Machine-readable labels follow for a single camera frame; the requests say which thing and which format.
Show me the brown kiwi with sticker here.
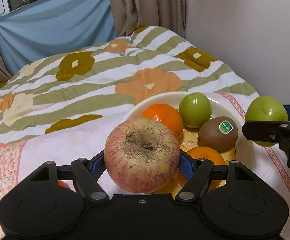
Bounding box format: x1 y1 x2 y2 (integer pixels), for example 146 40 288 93
198 116 238 152

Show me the large orange front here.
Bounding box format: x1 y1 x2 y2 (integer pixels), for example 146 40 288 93
142 103 184 139

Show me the green striped floral quilt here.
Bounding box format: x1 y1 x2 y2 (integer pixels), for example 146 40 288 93
0 26 258 144

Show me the large red yellow apple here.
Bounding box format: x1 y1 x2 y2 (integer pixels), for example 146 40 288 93
104 118 180 193

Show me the large orange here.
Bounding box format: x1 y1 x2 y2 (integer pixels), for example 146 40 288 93
142 103 184 139
155 146 226 198

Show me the blue hanging sheet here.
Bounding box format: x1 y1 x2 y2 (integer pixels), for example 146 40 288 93
0 0 116 75

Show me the small mandarin front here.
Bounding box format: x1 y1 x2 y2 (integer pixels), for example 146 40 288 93
58 180 69 189

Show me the cream cartoon bear plate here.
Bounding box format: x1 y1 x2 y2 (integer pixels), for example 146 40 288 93
122 91 255 198

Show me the right beige curtain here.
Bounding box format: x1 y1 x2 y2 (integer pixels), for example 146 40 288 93
109 0 186 37

